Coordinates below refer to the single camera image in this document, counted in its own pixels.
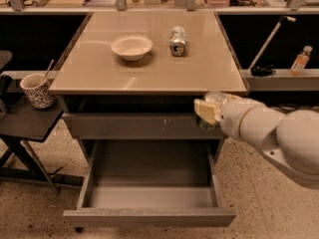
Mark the stir stick in cup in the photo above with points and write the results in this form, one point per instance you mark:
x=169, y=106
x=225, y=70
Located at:
x=48, y=70

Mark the patterned paper cup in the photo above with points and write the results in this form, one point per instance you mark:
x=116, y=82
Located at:
x=36, y=89

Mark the white bowl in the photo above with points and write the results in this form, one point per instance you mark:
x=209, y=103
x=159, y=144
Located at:
x=132, y=47

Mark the white pole with black tip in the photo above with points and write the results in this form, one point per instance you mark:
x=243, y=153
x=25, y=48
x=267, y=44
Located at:
x=282, y=19

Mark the black object on ledge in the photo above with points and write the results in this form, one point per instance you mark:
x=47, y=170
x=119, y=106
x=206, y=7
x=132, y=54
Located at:
x=257, y=71

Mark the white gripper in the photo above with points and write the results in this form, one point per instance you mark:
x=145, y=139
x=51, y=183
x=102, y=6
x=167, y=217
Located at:
x=230, y=117

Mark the green soda can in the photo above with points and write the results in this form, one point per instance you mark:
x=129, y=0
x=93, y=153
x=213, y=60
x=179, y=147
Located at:
x=203, y=122

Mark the black side table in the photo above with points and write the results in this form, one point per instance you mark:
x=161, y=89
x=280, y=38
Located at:
x=22, y=124

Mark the silver can lying on counter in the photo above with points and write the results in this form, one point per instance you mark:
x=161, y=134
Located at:
x=177, y=41

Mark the open grey drawer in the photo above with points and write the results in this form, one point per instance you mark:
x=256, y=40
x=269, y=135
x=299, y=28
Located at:
x=146, y=183

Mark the grey drawer cabinet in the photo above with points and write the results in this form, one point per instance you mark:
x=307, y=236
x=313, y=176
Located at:
x=105, y=97

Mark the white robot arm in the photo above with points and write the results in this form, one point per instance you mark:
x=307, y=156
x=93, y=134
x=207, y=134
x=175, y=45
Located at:
x=289, y=141

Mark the orange drink bottle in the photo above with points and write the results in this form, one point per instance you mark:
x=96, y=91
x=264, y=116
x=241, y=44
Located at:
x=301, y=61

